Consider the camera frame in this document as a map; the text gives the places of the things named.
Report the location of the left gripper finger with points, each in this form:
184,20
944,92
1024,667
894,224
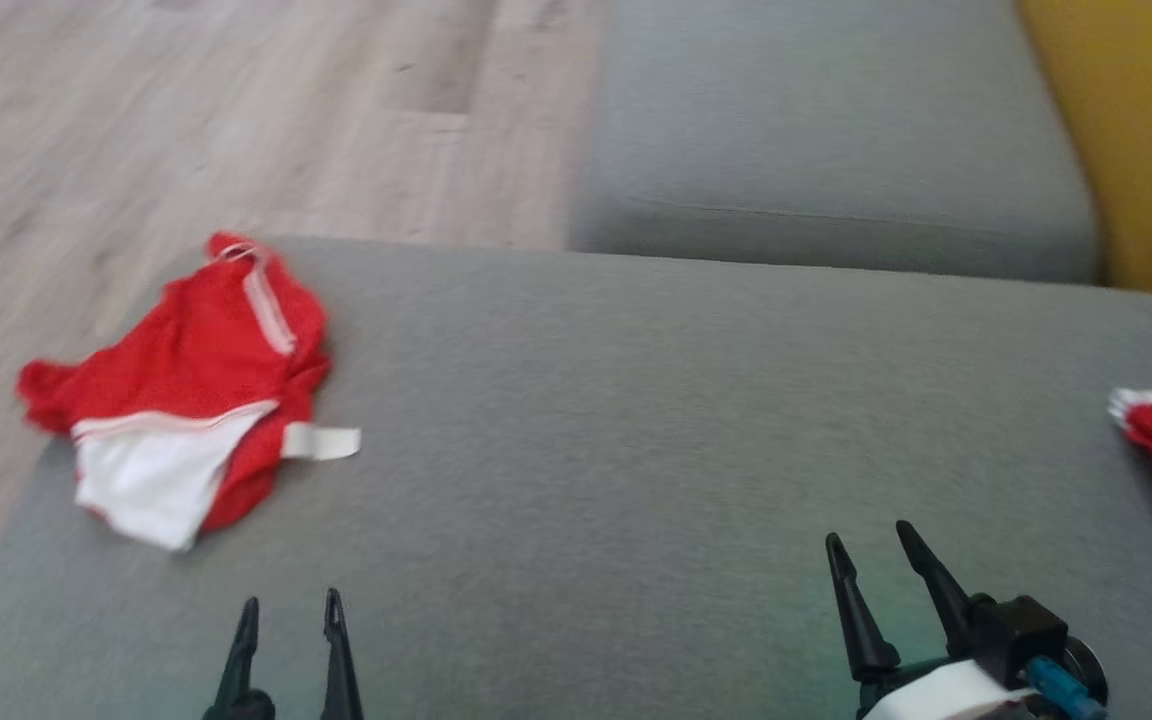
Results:
340,680
241,690

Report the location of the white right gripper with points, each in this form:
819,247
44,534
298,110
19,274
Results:
936,695

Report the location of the red and white jersey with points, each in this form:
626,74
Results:
196,370

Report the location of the large grey sofa seat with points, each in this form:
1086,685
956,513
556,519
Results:
636,450

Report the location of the grey sofa seat cushion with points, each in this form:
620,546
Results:
816,140

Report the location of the yellow sofa cushion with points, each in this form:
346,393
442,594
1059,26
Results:
1146,130

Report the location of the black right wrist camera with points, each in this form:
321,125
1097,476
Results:
1021,630

